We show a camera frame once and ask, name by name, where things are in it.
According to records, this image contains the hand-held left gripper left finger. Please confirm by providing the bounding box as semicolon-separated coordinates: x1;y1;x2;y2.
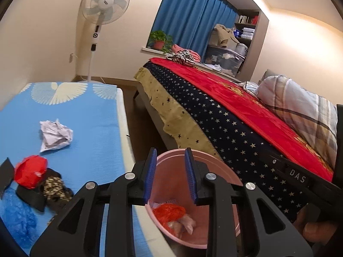
29;148;158;257

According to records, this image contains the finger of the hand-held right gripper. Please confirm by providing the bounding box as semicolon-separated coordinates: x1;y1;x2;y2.
257;150;288;173

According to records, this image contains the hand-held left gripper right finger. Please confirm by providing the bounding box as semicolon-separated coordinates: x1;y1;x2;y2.
184;148;314;257

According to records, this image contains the pink plastic bin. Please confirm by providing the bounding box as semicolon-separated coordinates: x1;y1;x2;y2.
145;150;244;249

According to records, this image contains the white tissue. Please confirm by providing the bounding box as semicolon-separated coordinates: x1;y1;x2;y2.
152;199;177;209

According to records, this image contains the small red mesh wrapper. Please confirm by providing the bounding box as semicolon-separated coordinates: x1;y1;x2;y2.
153;203;187;229

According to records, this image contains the clear plastic bag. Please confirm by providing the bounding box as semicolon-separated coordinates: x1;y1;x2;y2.
166;214;197;239

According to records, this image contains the leopard print wrapper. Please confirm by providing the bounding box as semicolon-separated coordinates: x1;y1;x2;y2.
41;175;74;212

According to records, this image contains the white paper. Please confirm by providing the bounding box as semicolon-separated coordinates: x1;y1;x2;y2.
39;118;74;154

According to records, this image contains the red plastic wrapper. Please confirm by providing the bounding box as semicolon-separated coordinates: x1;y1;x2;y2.
14;155;49;189

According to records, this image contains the blue plastic bag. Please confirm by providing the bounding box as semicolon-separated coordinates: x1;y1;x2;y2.
0;186;36;243

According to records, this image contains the black sheet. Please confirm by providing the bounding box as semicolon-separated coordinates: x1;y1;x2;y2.
0;157;15;200

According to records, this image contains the person's right hand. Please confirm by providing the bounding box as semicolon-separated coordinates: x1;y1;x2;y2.
293;206;339;244

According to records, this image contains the bed with starry red blanket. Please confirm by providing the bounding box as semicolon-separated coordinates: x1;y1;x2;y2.
143;61;333;223

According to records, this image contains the plaid pillow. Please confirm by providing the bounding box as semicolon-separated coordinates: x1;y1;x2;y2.
257;75;338;169

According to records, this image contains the tan star bed sheet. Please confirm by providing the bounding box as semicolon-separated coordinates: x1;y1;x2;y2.
134;66;221;164

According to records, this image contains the blue table mat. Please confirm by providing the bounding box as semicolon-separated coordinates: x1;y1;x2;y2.
0;82;154;256

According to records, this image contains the small white blue cloth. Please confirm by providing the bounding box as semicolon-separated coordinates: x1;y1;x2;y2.
238;81;260;95

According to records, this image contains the red blanket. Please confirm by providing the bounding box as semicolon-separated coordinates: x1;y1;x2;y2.
149;57;335;182

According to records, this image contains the grey headboard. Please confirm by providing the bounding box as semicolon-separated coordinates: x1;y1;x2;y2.
259;69;276;86

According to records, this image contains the clear plastic storage box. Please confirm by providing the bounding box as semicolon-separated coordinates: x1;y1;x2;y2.
204;44;246;78

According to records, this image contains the grey round container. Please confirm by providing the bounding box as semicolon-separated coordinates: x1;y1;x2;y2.
235;43;249;57

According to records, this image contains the striped black white cloth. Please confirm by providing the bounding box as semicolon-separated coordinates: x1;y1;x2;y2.
166;49;197;68

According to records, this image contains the potted green plant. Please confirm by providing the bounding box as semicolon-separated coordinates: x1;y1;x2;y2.
147;30;174;53

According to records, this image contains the tan jacket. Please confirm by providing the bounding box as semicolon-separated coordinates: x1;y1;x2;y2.
214;24;240;47

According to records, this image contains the blue curtain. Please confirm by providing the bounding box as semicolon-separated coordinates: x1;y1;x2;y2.
151;0;239;57

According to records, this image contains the white standing fan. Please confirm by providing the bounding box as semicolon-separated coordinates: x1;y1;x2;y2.
78;0;130;82

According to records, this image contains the grey bed frame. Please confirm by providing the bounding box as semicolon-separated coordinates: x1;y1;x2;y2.
135;82;185;150

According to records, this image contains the wall shelf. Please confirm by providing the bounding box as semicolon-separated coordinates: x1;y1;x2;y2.
234;9;261;50

